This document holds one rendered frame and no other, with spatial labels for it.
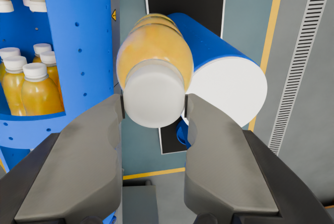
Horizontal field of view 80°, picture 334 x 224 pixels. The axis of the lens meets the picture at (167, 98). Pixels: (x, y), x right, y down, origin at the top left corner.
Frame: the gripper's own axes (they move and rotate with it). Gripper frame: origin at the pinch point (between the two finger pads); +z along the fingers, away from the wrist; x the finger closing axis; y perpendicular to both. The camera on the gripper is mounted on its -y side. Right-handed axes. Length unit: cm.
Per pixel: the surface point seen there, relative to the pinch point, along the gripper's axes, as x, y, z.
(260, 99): 32, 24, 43
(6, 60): -30.2, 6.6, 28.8
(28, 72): -24.0, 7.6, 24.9
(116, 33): -13, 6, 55
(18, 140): -25.3, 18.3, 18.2
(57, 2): -14.1, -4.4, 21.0
